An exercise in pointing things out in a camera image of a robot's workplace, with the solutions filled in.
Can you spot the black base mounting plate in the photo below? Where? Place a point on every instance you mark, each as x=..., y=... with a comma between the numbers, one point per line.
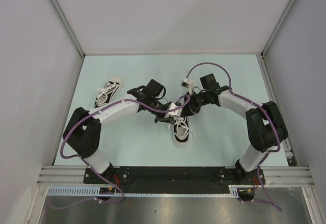
x=183, y=178

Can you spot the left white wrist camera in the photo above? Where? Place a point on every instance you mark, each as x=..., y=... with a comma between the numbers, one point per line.
x=174, y=111

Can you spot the grey slotted cable duct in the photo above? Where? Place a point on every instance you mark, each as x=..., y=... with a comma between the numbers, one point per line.
x=103, y=191

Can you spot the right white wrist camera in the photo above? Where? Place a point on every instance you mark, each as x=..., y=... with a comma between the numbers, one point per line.
x=188, y=84

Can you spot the aluminium front frame rail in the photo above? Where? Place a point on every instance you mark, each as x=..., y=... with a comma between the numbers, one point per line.
x=275, y=176

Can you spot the aluminium corner post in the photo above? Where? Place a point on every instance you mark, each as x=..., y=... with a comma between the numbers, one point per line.
x=67, y=27
x=288, y=8

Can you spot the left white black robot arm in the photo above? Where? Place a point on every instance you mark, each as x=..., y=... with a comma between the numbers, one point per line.
x=84, y=127

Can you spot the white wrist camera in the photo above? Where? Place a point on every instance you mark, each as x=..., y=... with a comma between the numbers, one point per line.
x=174, y=111
x=188, y=84

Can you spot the black white sneaker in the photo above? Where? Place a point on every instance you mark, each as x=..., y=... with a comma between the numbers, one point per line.
x=181, y=131
x=108, y=92

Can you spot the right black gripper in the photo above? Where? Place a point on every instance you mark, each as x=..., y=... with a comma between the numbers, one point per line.
x=187, y=111

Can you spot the left aluminium corner post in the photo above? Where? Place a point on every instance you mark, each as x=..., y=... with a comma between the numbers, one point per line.
x=67, y=27

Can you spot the right aluminium corner post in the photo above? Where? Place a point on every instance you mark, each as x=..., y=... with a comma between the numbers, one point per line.
x=288, y=8

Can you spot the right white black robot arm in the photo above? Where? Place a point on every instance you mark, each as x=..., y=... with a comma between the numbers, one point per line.
x=265, y=125

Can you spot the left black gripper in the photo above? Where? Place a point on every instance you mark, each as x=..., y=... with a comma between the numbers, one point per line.
x=170, y=120

